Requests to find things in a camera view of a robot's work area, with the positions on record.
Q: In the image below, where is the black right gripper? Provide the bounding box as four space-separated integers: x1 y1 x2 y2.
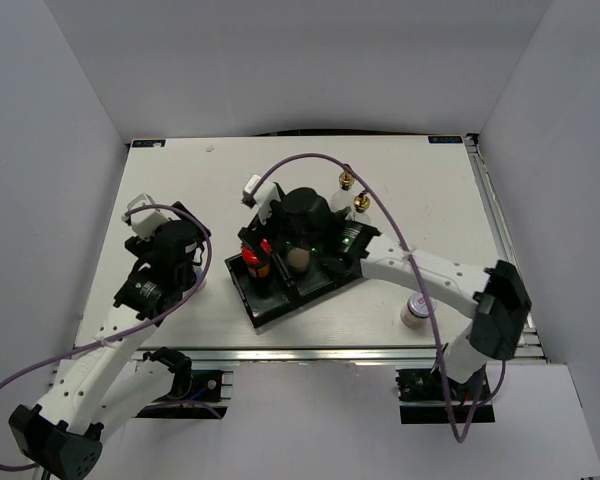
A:
238 198 321 265

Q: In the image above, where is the red-lid orange sauce jar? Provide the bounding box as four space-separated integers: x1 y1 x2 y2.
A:
241 239 271 281

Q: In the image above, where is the blue-label silver-lid jar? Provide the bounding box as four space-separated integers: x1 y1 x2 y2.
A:
193 266 207 292

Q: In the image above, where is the clear shaker with steel lid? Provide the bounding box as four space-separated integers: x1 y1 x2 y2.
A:
286 247 311 274

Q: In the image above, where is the glass bottle with brown residue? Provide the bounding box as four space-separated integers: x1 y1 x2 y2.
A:
329 168 355 212

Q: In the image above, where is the clear glass oil bottle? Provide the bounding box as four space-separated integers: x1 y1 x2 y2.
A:
347 190 373 226

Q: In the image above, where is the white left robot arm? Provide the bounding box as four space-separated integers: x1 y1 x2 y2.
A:
9 196 211 479

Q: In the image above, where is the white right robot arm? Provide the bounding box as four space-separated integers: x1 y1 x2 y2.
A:
238 175 532 399

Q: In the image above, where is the black three-compartment tray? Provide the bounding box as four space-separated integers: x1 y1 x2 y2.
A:
225 247 361 328

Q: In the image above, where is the left blue logo sticker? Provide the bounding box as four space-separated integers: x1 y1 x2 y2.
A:
131 139 166 149

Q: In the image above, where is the blue logo sticker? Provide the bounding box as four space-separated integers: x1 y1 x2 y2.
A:
131 139 166 149
428 135 464 144

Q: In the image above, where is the spice jar with red label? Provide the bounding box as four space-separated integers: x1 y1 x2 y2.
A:
400 293 437 329

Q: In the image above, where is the right blue logo sticker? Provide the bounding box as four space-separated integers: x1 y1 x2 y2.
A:
428 135 464 144

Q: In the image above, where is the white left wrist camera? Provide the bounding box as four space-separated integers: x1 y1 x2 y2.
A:
121 193 170 241

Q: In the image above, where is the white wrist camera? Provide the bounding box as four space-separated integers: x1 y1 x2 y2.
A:
242 174 281 225
121 193 170 241

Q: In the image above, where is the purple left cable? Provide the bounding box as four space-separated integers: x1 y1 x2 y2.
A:
0 203 214 474

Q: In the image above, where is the purple cable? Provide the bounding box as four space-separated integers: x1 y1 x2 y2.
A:
0 203 214 474
252 152 507 445

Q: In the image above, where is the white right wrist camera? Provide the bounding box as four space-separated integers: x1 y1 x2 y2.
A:
242 174 281 225

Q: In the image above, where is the aluminium front rail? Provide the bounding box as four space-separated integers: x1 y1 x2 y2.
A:
129 343 546 365

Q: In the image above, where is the aluminium rail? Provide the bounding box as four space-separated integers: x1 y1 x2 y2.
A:
464 133 547 364
129 343 546 365

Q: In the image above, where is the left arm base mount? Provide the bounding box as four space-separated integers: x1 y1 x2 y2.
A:
136 360 233 420

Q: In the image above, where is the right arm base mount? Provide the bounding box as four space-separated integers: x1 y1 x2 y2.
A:
395 368 495 425

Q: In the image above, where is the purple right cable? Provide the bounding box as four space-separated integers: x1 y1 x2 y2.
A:
252 152 507 445

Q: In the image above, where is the aluminium right side rail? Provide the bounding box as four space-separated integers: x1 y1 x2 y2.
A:
464 133 547 364

